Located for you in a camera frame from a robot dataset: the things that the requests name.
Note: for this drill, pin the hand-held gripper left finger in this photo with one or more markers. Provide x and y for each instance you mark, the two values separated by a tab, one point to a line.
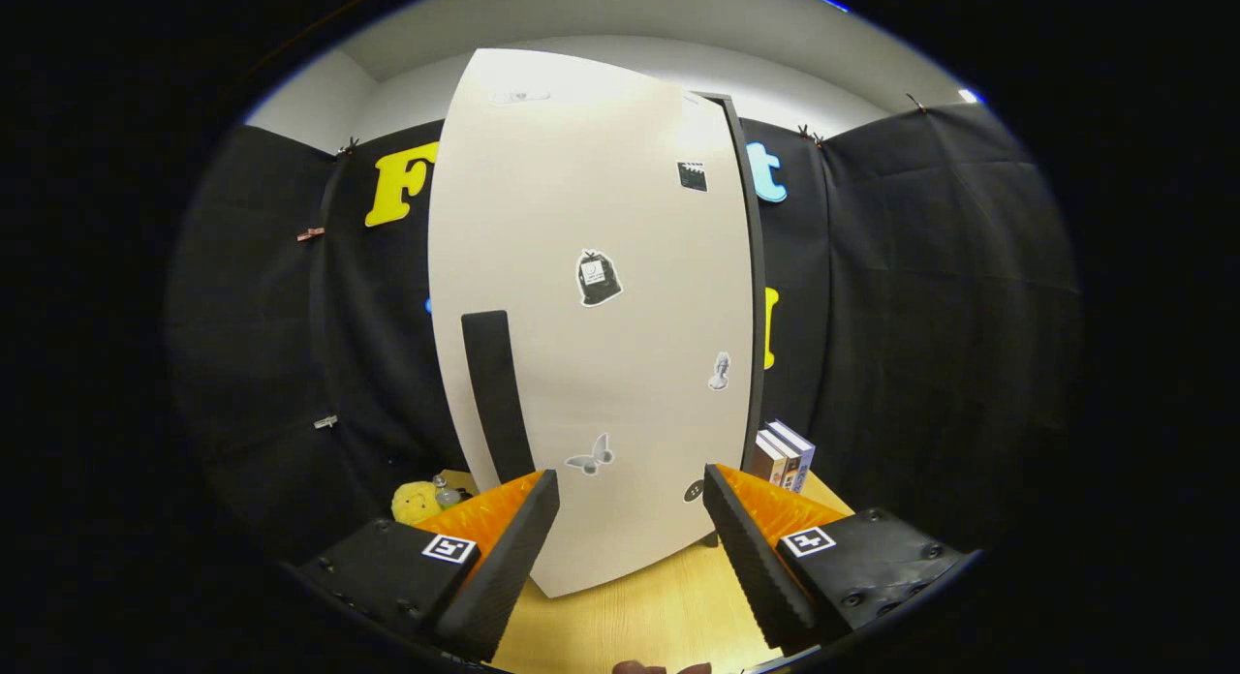
504	577

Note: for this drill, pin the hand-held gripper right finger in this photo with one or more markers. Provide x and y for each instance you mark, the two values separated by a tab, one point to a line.
751	567

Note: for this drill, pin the beige shoe cabinet door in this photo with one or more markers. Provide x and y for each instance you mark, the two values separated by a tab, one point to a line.
601	364

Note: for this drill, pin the grey shoe cabinet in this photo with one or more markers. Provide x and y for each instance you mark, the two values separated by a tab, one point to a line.
754	267

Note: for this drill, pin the green bottle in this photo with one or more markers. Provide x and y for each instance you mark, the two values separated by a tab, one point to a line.
448	495

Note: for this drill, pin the dark brown book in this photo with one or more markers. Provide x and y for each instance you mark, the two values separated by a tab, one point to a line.
765	466

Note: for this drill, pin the white spine book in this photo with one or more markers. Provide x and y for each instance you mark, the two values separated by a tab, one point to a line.
787	466

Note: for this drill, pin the yellow plush toy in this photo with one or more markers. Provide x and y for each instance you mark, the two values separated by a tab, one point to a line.
415	504

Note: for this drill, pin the blue spine book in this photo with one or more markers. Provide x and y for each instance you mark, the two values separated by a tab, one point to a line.
802	451

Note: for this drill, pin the black backdrop cloth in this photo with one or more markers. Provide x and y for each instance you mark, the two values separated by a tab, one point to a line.
920	316

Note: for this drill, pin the black clip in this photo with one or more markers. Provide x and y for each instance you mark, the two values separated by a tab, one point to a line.
807	133
348	147
915	102

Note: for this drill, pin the small ceiling light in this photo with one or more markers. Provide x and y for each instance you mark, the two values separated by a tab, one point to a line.
970	96

